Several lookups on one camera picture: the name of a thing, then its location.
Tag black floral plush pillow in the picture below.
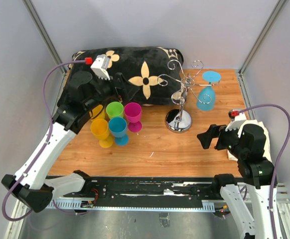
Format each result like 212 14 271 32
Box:
72 46 184 106

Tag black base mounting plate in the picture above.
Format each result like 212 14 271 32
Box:
64 177 222 210

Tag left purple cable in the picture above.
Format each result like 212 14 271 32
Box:
1 59 87 231

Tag magenta plastic goblet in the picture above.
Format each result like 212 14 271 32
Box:
124 102 142 132

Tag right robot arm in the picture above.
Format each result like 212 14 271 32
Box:
197 123 281 239

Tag right aluminium frame post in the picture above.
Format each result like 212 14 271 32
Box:
238 0 289 77

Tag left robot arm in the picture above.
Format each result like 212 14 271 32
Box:
1 71 139 213

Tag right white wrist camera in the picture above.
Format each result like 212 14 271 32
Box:
225 108 247 131

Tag yellow plastic goblet rear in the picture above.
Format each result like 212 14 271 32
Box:
90 105 105 121

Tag green plastic goblet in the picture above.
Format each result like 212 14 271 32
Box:
106 102 124 120

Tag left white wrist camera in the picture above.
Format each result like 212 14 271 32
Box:
85 54 111 81

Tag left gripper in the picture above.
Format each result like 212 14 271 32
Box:
85 70 140 111

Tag white folded cloth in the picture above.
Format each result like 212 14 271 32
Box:
226 119 271 160

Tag yellow plastic goblet front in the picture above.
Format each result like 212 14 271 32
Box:
90 119 114 148

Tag blue plastic goblet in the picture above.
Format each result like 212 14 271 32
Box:
108 117 129 146
196 71 221 112

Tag yellow plastic goblet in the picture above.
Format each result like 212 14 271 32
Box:
90 105 105 121
90 119 114 148

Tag chrome wine glass rack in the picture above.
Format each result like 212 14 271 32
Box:
158 70 207 133

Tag left aluminium frame post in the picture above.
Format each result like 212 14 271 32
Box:
22 0 62 64

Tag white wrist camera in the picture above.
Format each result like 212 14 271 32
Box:
85 54 111 81
225 108 247 131

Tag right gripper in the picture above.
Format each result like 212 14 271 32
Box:
197 120 246 157

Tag aluminium frame post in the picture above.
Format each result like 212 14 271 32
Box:
238 0 289 77
22 0 62 64

